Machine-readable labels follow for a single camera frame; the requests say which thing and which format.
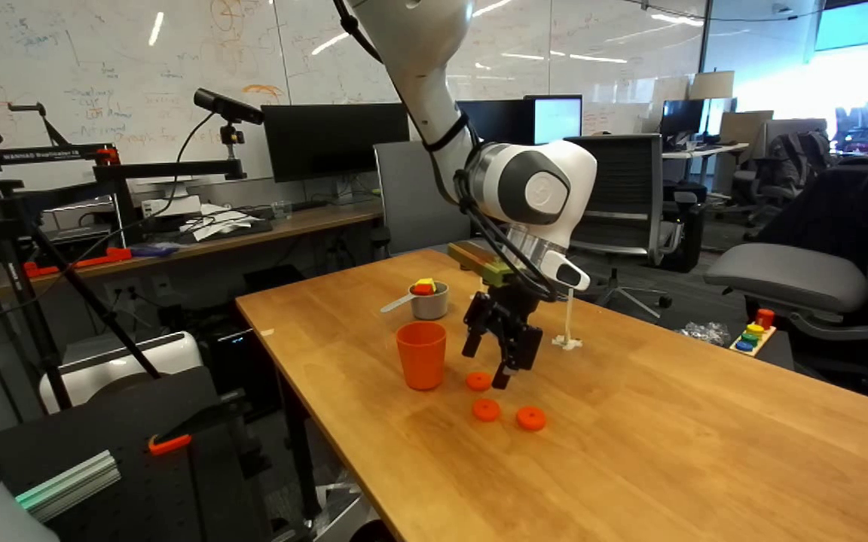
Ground gray chair behind table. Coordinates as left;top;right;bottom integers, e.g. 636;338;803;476
571;131;665;262

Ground colorful wooden toy set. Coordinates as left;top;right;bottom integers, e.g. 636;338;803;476
732;308;774;356

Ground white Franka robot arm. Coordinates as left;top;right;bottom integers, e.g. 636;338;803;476
332;0;597;388

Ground orange plastic cup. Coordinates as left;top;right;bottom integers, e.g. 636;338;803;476
398;321;446;390

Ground orange disk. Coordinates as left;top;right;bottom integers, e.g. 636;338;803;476
465;374;491;390
516;407;544;431
469;398;504;421

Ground black monitor on desk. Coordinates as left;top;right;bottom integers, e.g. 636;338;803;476
261;102;410;180

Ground long wooden side desk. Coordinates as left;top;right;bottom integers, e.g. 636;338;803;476
0;197;385;296

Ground gray measuring cup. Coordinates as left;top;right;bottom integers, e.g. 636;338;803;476
382;282;448;320

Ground gray office chair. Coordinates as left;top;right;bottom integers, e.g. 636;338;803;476
702;161;868;343

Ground clear peg stand right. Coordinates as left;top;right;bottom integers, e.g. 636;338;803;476
550;289;582;351

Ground red cube block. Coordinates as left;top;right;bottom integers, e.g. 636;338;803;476
410;282;436;296

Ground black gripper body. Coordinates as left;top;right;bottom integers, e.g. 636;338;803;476
465;286;543;369

